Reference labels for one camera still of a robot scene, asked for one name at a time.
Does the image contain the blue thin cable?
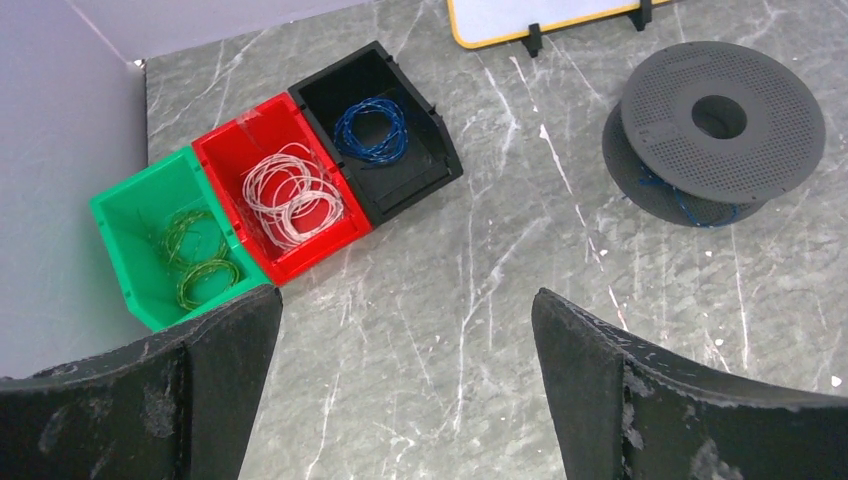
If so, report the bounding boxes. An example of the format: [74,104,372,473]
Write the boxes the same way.
[637,164,740,230]

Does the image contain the red plastic bin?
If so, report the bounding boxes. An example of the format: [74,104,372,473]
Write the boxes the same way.
[192,93,373,286]

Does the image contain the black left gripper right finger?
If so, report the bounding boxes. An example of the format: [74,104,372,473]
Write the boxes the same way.
[531,289,847,479]

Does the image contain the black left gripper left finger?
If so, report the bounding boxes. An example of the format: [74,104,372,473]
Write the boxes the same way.
[1,285,283,479]

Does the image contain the black plastic bin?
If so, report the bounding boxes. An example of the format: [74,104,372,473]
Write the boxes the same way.
[288,41,463,226]

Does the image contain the blue coiled cables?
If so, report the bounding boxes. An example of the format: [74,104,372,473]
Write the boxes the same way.
[332,96,410,167]

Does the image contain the black cable spool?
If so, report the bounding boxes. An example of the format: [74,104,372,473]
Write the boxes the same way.
[602,41,826,228]

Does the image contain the whiteboard with red writing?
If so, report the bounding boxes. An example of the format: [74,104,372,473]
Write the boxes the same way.
[446,0,665,50]

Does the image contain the green plastic bin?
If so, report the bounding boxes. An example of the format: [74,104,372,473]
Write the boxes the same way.
[89,146,269,332]

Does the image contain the green coiled cables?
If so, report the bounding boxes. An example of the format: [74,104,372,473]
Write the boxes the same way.
[158,208,241,313]

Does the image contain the white coiled cables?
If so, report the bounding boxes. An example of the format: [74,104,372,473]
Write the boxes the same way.
[241,142,346,252]

